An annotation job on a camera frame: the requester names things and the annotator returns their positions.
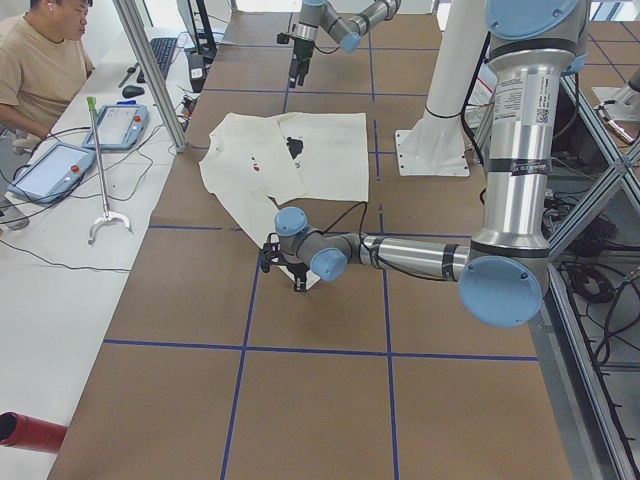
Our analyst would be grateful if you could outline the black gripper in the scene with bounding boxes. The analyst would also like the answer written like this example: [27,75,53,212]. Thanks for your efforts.
[288,263,309,292]
[288,37,315,88]

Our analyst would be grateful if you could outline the cream long-sleeve cat shirt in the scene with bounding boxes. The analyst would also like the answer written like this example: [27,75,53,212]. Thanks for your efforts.
[198,111,371,291]

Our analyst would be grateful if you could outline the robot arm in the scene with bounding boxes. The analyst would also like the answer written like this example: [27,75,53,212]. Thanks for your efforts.
[261,1,590,327]
[277,0,401,88]

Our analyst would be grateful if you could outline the black power adapter box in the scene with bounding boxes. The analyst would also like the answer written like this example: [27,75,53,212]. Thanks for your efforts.
[187,52,207,93]

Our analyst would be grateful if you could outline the black keyboard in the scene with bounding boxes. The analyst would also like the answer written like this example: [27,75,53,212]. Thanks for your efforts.
[149,37,177,79]

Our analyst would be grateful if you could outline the black computer mouse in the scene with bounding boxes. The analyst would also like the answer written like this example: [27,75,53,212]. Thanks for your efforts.
[121,85,145,99]

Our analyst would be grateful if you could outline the far blue teach pendant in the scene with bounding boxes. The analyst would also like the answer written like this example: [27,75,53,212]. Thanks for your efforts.
[92,103,149,151]

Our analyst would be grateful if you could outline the blue teach pendant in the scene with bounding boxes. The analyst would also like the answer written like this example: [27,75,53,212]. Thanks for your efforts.
[92,103,149,151]
[7,142,96,204]

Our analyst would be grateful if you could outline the metal reacher grabber tool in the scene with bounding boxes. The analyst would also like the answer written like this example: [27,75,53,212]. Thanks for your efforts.
[87,96,133,246]

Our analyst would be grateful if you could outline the person in beige shirt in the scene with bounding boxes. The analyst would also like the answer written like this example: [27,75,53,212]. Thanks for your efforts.
[1,0,94,141]

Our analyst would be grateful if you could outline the near blue teach pendant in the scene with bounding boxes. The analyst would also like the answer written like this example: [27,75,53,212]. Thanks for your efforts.
[7,142,96,204]

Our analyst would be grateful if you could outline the red cylinder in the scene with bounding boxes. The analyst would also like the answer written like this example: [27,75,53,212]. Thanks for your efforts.
[1,412,67,454]

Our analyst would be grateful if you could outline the white central pedestal column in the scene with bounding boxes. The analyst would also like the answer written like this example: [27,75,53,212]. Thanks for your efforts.
[396,0,488,177]

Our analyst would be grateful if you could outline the aluminium frame post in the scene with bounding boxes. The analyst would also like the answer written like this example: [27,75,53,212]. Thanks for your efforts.
[113,0,187,153]

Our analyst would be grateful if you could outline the aluminium frame side rack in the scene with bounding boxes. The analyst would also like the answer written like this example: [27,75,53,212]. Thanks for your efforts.
[541,72,639,479]

